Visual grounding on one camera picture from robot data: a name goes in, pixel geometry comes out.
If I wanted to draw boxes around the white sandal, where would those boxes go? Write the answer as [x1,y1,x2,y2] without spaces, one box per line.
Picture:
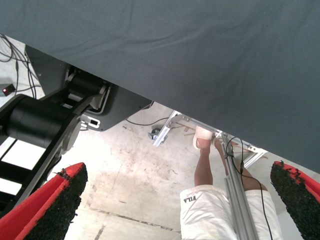
[192,125,215,150]

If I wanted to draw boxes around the white port bracket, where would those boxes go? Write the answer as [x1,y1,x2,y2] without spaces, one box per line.
[81,114,101,130]

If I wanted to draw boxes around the short aluminium frame profile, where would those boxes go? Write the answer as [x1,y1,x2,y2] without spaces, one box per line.
[152,111,182,148]

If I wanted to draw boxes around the small black box red light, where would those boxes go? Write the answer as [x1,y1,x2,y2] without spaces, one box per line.
[1,84,16,97]

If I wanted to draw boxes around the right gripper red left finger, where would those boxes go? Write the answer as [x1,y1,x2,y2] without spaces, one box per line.
[0,162,89,240]

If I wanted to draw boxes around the dark grey table cloth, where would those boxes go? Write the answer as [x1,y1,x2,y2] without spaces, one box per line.
[0,0,320,175]

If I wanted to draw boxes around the pale aluminium frame profile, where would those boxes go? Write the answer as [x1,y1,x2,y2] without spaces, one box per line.
[242,144,267,169]

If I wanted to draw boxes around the thin black floor cable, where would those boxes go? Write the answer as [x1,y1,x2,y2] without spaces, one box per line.
[14,46,42,100]
[0,34,21,98]
[124,116,172,127]

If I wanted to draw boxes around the white shorts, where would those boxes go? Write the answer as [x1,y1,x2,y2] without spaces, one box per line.
[179,185,282,240]

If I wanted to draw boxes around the long aluminium frame profile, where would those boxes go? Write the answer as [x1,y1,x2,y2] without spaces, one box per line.
[214,131,260,240]

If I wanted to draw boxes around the person's bare leg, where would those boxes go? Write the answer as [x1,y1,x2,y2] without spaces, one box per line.
[194,139,214,187]
[214,139,268,193]

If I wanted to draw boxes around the grey caster wheel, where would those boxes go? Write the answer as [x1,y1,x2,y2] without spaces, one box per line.
[147,128,161,142]

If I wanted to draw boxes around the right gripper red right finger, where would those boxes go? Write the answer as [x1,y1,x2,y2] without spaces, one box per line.
[270,160,320,240]

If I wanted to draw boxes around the dark grey base housing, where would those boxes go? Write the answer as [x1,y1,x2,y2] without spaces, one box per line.
[24,45,154,133]

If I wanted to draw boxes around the black jointed frame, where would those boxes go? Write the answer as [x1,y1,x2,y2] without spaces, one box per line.
[0,68,110,218]

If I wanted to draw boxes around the black cable on profile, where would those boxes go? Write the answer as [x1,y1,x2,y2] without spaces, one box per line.
[225,136,274,240]

